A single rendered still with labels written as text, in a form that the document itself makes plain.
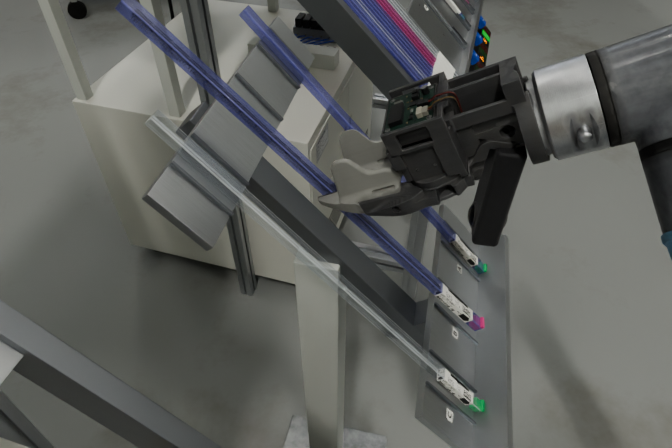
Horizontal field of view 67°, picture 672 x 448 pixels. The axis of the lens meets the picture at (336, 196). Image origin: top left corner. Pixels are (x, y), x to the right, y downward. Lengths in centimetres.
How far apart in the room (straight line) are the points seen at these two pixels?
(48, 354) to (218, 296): 126
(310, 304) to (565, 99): 45
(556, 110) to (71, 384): 43
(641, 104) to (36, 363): 48
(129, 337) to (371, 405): 74
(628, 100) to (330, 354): 57
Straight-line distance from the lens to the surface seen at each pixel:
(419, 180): 45
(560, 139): 42
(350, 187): 47
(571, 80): 42
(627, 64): 42
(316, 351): 82
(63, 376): 47
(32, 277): 197
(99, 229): 203
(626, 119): 42
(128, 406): 48
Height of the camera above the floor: 134
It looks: 43 degrees down
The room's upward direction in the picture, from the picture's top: straight up
